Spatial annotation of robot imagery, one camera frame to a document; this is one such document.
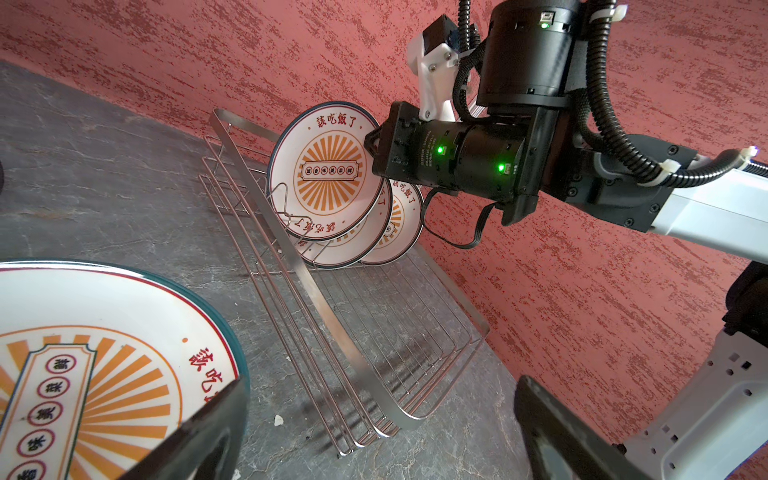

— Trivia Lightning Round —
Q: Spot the white sunburst plate green rim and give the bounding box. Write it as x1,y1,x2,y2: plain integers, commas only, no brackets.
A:
291,181,393,269

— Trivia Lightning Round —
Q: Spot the white sunburst pattern plate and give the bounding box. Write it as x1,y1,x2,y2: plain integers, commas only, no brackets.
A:
267,101,383,241

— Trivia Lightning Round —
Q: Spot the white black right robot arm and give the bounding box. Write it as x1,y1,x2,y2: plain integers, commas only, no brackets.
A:
364,1,767,479

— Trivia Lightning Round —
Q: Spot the metal wire dish rack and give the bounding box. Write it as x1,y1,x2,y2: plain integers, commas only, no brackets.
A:
200,109,489,456

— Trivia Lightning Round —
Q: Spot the white rear sunburst plate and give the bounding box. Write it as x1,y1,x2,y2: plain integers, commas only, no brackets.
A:
1,259,250,479

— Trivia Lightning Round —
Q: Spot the white plate blue rim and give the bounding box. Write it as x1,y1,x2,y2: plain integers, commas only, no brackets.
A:
360,180,423,266

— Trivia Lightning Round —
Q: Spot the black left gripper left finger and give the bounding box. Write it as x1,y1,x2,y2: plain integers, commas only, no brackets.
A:
122,378,249,479

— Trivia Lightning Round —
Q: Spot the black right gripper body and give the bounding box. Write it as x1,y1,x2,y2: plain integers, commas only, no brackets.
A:
364,101,456,191

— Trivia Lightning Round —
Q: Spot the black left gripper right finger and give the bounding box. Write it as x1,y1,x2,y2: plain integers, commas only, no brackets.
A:
514,376,648,479

